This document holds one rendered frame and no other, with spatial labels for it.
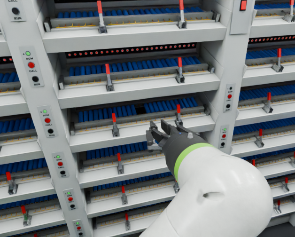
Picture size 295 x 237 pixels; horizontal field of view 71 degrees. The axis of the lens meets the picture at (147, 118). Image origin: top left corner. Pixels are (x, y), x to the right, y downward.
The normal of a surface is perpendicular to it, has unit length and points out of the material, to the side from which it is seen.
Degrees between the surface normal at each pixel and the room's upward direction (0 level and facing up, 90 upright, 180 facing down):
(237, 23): 90
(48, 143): 90
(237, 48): 90
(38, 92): 90
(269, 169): 19
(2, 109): 109
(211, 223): 58
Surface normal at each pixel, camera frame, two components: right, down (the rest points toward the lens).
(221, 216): -0.32, -0.05
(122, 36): 0.23, 0.69
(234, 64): 0.22, 0.43
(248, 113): 0.04, -0.71
